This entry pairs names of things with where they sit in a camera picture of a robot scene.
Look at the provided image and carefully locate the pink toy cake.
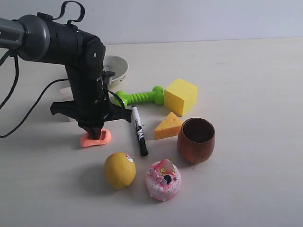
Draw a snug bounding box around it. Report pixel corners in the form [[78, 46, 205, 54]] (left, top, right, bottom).
[[145, 159, 181, 201]]

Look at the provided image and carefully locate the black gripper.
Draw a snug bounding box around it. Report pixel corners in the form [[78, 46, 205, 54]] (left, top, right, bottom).
[[50, 98, 132, 140]]

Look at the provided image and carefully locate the green plastic dumbbell toy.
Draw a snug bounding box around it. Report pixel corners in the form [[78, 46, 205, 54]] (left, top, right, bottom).
[[116, 86, 164, 106]]

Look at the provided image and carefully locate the yellow cheese wedge toy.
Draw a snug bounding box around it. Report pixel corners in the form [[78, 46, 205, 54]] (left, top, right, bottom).
[[154, 112, 183, 140]]

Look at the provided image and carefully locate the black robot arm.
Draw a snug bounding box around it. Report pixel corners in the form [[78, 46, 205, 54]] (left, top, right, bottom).
[[0, 13, 132, 140]]

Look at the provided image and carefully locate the yellow lemon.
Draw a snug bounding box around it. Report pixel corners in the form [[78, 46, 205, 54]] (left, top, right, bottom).
[[104, 152, 136, 190]]

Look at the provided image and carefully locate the black marker pen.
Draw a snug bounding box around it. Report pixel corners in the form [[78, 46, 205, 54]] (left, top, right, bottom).
[[132, 105, 149, 157]]

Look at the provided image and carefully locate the light wooden cube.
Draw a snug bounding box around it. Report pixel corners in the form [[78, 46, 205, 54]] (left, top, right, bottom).
[[60, 87, 73, 101]]

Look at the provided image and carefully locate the orange soft dough lump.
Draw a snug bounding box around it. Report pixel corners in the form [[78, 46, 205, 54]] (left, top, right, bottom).
[[80, 129, 112, 148]]

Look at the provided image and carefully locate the black cable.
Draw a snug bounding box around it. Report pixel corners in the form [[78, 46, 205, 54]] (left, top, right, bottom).
[[0, 49, 70, 139]]

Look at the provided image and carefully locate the grey ceramic bowl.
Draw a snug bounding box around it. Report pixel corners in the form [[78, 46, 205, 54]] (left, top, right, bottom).
[[103, 55, 129, 88]]

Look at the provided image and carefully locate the yellow foam cube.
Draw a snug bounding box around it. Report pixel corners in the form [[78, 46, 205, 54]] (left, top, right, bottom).
[[164, 79, 198, 117]]

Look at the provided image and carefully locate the brown wooden cup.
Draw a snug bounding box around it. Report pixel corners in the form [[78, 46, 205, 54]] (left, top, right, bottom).
[[177, 117, 215, 164]]

